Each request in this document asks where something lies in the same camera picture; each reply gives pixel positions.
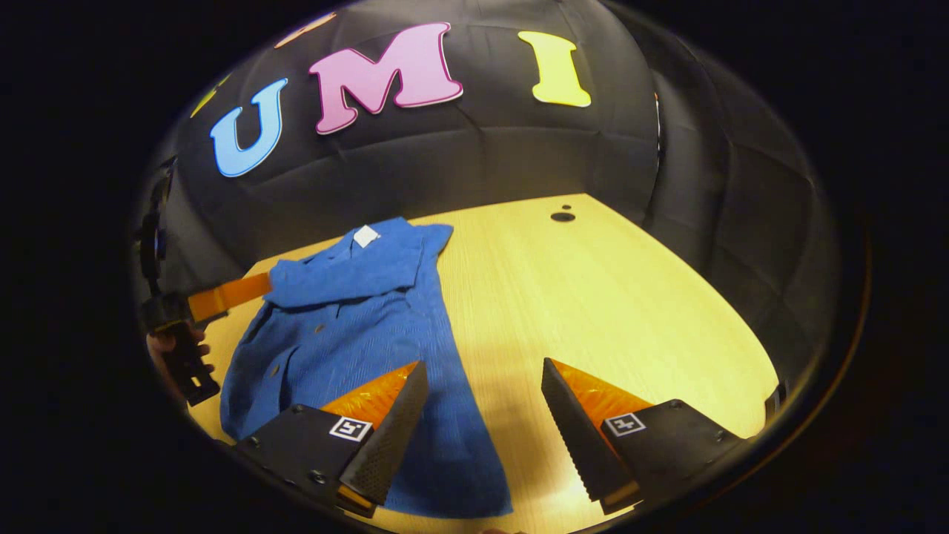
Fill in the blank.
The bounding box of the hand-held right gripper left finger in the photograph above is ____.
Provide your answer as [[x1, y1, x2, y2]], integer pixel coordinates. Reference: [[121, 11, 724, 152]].
[[234, 360, 431, 518]]

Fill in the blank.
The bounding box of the black backdrop cloth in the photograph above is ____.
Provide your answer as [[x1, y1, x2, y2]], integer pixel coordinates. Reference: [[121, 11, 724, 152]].
[[137, 0, 842, 386]]

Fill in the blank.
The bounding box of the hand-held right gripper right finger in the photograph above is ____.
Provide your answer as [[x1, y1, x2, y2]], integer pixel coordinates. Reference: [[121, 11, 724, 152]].
[[540, 357, 746, 516]]

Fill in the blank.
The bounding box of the blue jacket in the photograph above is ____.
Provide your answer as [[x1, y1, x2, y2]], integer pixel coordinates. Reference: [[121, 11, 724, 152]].
[[220, 217, 514, 518]]

